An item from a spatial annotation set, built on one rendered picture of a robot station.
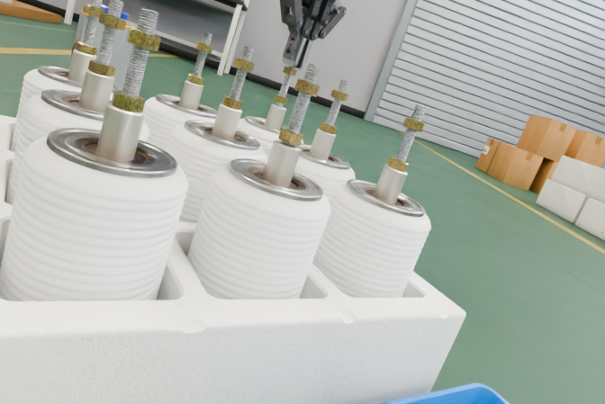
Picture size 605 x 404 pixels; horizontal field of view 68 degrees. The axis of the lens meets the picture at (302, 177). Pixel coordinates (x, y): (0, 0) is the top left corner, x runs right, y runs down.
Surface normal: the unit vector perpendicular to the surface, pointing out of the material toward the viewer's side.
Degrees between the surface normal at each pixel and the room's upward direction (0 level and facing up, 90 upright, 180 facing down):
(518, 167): 90
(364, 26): 90
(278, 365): 90
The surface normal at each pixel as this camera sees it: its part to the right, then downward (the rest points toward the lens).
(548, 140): 0.08, 0.26
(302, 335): 0.49, 0.36
